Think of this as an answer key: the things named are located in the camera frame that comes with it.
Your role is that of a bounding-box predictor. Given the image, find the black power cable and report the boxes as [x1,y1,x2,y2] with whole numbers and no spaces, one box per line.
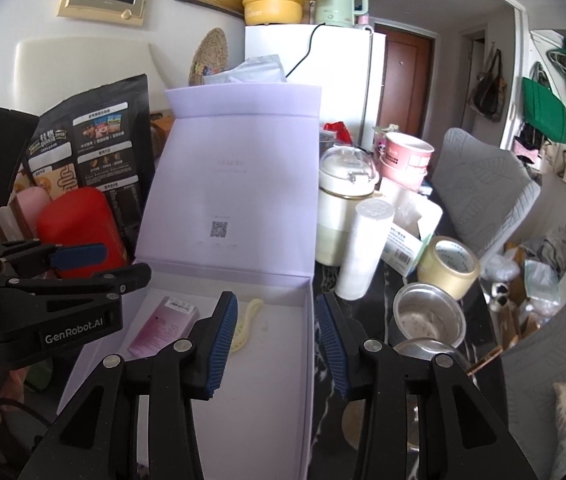
[283,22,374,83]

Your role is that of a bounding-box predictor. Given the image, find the white refrigerator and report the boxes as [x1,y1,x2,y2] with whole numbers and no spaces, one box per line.
[244,24,388,148]

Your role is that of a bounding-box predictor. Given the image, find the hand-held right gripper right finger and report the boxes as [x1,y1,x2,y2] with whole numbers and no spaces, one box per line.
[314,292,544,480]

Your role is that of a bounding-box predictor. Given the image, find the grey leaf-pattern chair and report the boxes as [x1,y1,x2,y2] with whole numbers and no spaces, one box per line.
[500,305,566,480]

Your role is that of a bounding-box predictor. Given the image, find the red canister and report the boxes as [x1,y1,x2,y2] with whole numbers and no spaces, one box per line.
[38,187,128,278]

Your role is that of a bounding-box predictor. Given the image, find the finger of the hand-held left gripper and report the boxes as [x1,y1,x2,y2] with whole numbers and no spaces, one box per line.
[7,262,153,307]
[0,242,109,273]

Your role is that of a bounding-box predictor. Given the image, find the grey leaf pattern cushion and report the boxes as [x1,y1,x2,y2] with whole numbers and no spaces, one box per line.
[428,127,542,263]

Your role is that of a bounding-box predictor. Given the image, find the white tissue pack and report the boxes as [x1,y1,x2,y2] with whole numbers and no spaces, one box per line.
[379,177,444,277]

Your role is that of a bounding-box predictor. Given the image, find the steel cup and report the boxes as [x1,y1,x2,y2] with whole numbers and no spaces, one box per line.
[393,282,466,348]

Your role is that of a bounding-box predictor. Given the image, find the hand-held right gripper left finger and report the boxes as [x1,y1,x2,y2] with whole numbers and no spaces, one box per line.
[18,290,240,480]

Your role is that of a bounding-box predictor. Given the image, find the cream hair clip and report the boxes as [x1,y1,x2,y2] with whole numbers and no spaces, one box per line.
[230,298,266,353]

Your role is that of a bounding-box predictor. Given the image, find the red plastic bag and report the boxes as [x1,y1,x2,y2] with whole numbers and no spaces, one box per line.
[323,121,354,148]

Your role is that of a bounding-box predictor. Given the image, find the pink cosmetics box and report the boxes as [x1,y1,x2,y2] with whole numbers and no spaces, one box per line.
[128,296,202,359]

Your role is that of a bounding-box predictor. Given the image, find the black oats bag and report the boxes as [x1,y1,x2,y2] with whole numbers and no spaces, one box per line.
[22,74,158,266]

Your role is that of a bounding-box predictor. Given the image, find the clear tape roll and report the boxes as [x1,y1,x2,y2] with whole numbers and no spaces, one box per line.
[417,236,482,301]

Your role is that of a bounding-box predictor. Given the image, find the brown door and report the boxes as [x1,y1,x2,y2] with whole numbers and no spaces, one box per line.
[374,22,436,138]

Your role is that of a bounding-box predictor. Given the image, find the white paper roll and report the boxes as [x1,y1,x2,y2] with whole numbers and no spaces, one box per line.
[335,199,396,302]

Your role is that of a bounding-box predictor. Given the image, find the white chair back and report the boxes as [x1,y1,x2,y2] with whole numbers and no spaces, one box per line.
[13,38,161,128]

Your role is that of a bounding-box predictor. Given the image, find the lavender gift box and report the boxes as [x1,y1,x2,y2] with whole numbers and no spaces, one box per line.
[55,85,324,480]

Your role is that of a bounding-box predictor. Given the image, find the grey-blue plastic bag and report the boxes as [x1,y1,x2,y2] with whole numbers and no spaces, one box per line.
[202,54,288,86]

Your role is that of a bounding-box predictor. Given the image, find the woven straw fan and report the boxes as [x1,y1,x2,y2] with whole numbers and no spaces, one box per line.
[188,27,228,87]

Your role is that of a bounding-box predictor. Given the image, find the hanging brown bag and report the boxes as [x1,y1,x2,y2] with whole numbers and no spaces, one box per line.
[468,49,506,122]

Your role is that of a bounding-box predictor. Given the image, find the pink paper cups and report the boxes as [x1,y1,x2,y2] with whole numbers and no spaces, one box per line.
[379,132,436,192]

